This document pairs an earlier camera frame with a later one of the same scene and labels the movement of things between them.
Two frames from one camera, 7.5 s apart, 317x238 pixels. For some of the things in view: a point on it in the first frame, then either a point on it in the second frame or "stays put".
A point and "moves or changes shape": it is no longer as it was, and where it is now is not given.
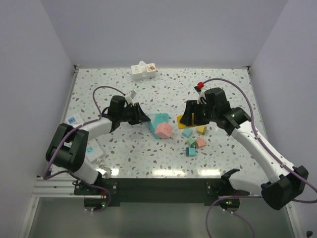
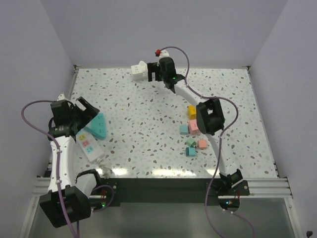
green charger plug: x=191 y=142 stays put
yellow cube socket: x=181 y=126 moves or changes shape
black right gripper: x=192 y=106 -> x=153 y=67
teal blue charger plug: x=190 y=151 stays put
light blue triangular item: x=156 y=118 moves or changes shape
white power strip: x=94 y=150 stays put
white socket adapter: x=138 y=71 stays put
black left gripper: x=141 y=117 -> x=89 y=111
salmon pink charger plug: x=200 y=143 stays put
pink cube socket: x=164 y=130 -> x=193 y=127
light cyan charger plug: x=187 y=132 moves or changes shape
